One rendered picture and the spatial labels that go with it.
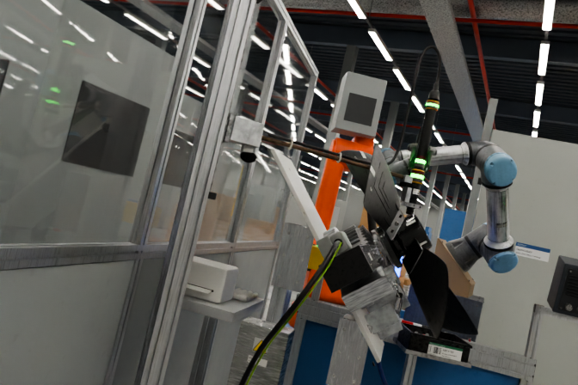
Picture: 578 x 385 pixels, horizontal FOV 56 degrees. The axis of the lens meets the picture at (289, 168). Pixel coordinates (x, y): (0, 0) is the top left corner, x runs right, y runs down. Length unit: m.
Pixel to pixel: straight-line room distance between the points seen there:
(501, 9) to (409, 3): 1.61
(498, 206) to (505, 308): 1.52
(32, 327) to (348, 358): 0.89
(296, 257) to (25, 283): 0.81
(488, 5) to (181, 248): 9.32
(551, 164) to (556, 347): 1.12
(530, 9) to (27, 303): 9.75
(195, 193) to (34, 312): 0.51
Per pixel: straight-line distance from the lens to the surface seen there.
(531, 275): 3.73
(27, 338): 1.31
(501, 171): 2.19
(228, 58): 1.57
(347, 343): 1.71
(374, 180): 1.51
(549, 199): 3.76
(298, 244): 1.70
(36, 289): 1.27
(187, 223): 1.52
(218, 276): 1.72
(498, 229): 2.34
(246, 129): 1.56
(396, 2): 10.77
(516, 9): 10.41
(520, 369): 2.28
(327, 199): 5.84
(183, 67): 1.62
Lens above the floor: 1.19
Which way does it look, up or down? 4 degrees up
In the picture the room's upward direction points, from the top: 13 degrees clockwise
